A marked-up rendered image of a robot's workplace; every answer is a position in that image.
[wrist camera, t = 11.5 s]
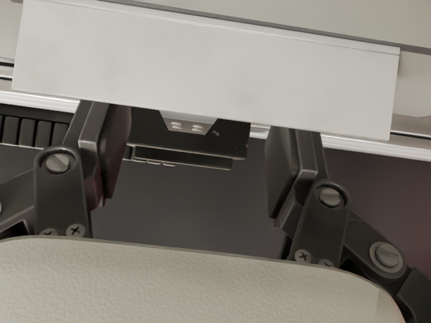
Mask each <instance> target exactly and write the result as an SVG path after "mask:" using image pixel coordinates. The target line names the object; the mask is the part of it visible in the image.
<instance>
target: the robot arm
mask: <svg viewBox="0 0 431 323"><path fill-rule="evenodd" d="M130 129H131V106H125V105H120V104H110V103H102V102H96V101H88V100H82V99H80V102H79V104H78V107H77V109H76V111H75V114H74V116H73V118H72V121H71V123H70V125H69V128H68V130H67V132H66V135H65V137H64V140H63V142H62V144H61V145H52V146H49V147H47V148H45V149H43V150H41V151H40V152H39V153H38V154H37V155H36V157H35V160H34V163H33V168H32V169H30V170H27V171H26V172H23V173H21V174H19V175H17V176H15V177H12V178H10V179H8V180H6V181H3V182H2V183H0V323H431V279H430V278H429V277H427V276H426V275H424V273H422V272H421V271H420V270H418V269H417V268H416V267H414V268H413V269H411V268H410V267H409V266H408V265H407V263H406V260H405V257H404V255H403V253H402V252H401V251H400V250H399V248H397V247H396V246H395V245H394V244H393V243H392V242H391V241H390V240H388V239H387V238H386V237H385V236H384V235H383V234H381V233H380V232H379V231H377V230H376V229H375V228H374V227H373V226H372V225H371V224H369V223H368V222H367V221H365V220H364V219H363V218H362V217H361V216H360V215H358V214H357V213H356V212H355V211H353V210H352V209H351V195H350V193H349V191H348V190H347V189H346V187H344V186H343V185H342V184H340V183H339V182H337V181H334V180H332V179H329V177H328V170H327V166H326V160H325V154H324V149H323V143H322V139H321V133H320V132H315V131H306V130H301V129H292V128H283V127H278V126H271V127H270V129H269V133H268V135H267V138H266V142H265V160H266V185H267V209H268V217H269V218H270V219H273V227H275V228H280V229H281V230H282V231H283V232H284V233H285V237H284V240H283V244H282V247H281V249H280V253H279V255H278V259H273V258H263V257H257V256H246V255H241V254H230V253H220V252H214V251H202V250H196V249H184V248H178V247H167V246H161V245H149V244H138V243H131V242H120V241H113V240H102V239H94V237H93V231H92V221H91V214H90V212H91V211H93V210H95V209H96V208H98V207H99V206H100V207H105V203H106V199H111V198H112V196H113V193H114V188H115V184H116V181H117V177H118V174H119V170H120V167H121V163H122V160H123V156H124V151H125V149H126V144H127V141H128V137H129V134H130Z"/></svg>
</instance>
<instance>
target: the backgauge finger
mask: <svg viewBox="0 0 431 323"><path fill-rule="evenodd" d="M250 129H251V123H250V122H241V121H236V120H227V119H218V118H213V117H204V116H199V115H190V114H185V113H176V112H167V111H162V110H153V109H147V108H139V107H134V106H131V129H130V134H129V137H128V141H127V144H126V145H129V146H132V147H134V154H133V155H134V157H135V158H138V159H143V160H153V161H158V162H168V163H177V164H183V165H193V166H198V167H208V168H213V169H223V170H231V168H232V162H233V160H245V159H246V158H247V155H248V145H249V135H250Z"/></svg>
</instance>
